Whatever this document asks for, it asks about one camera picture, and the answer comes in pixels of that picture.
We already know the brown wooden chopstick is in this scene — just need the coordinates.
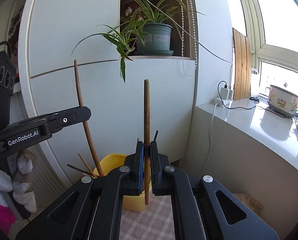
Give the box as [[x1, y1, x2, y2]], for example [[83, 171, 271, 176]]
[[73, 60, 105, 177], [78, 154, 96, 178]]

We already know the red-tipped brown chopstick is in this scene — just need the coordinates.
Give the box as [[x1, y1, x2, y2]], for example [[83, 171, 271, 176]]
[[144, 79, 150, 205]]

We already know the pink sleeve forearm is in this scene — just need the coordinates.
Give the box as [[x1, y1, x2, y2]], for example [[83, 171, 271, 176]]
[[0, 205, 16, 235]]

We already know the left gloved hand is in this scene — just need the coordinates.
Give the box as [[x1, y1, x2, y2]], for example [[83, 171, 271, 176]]
[[0, 149, 37, 213]]

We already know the pink checkered table cloth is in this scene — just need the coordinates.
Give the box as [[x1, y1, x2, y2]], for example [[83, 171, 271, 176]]
[[119, 194, 175, 239]]

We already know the yellow plastic utensil bucket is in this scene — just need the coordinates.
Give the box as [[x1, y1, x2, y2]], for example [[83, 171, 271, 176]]
[[92, 153, 152, 212]]

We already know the white cabinet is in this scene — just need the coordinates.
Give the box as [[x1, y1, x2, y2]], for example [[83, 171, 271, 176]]
[[17, 0, 198, 185]]

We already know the white power adapter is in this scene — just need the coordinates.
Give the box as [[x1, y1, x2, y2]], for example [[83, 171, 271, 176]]
[[214, 81, 234, 108]]

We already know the white floral slow cooker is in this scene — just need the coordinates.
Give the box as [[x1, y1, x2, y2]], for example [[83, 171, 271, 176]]
[[267, 85, 298, 117]]

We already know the spider plant in green pot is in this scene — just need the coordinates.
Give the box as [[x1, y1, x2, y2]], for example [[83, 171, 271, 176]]
[[71, 0, 234, 84]]

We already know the wooden cutting board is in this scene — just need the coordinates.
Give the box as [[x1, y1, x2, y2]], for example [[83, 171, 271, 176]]
[[233, 28, 252, 100]]

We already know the black camera box left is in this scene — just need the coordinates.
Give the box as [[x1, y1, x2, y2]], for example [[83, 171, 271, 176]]
[[0, 41, 16, 131]]

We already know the white power cable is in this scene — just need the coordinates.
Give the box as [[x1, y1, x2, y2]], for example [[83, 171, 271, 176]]
[[198, 103, 219, 177]]

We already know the white bead cord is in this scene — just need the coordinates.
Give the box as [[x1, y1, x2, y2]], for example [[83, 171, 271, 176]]
[[177, 0, 198, 77]]

